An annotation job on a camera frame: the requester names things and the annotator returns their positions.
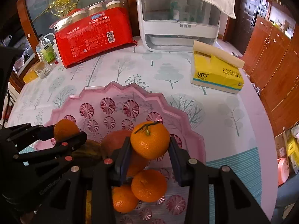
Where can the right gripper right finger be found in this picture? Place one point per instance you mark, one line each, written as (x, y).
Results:
(181, 163)

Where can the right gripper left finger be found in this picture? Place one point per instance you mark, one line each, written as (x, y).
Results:
(118, 163)

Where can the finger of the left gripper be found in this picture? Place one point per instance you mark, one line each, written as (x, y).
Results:
(23, 135)
(61, 149)

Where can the orange tangerine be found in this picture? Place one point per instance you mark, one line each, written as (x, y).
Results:
(123, 199)
(65, 129)
(149, 185)

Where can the large orange with stem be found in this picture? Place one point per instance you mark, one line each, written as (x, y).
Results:
(150, 139)

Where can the spotted yellow banana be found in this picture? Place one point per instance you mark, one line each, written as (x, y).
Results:
(89, 153)

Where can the red apple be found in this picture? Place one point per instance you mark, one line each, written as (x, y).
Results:
(113, 141)

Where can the pink plastic fruit bowl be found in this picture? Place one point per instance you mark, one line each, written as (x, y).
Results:
(114, 110)

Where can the yellow flat box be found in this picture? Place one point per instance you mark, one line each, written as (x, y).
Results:
(31, 74)

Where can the clear drinking glass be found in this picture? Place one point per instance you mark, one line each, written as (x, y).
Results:
(42, 69)

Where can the white squeeze bottle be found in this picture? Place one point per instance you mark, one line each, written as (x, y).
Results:
(56, 49)

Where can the clear plastic bottle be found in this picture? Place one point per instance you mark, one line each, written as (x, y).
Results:
(47, 50)

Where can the yellow tissue pack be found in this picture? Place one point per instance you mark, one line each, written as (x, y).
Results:
(215, 68)

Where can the red paper cup package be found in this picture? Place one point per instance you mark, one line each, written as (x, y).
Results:
(93, 30)

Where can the wooden cabinet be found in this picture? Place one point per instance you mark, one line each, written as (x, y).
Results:
(271, 60)

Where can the white countertop appliance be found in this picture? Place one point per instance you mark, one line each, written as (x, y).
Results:
(174, 25)

